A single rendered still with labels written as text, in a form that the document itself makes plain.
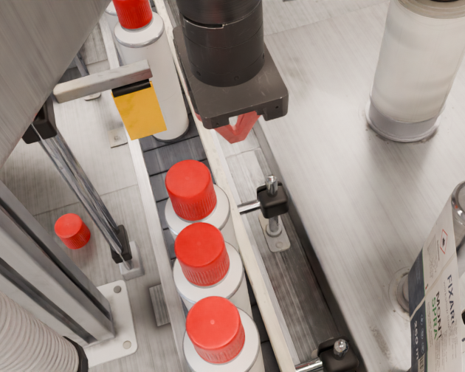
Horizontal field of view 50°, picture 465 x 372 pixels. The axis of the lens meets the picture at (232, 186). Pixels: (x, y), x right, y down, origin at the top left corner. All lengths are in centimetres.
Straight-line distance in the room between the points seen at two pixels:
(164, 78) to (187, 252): 28
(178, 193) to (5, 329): 16
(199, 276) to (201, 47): 15
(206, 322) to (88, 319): 24
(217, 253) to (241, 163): 35
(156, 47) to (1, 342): 36
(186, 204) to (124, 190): 33
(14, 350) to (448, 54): 45
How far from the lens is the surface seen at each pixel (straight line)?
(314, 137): 62
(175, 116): 61
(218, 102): 36
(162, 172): 61
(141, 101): 38
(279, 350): 47
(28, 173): 74
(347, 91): 68
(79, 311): 50
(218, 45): 34
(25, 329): 25
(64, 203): 69
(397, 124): 61
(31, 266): 41
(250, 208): 54
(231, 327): 30
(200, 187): 35
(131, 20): 52
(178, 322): 44
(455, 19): 51
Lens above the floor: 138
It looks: 58 degrees down
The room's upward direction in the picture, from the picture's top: 10 degrees counter-clockwise
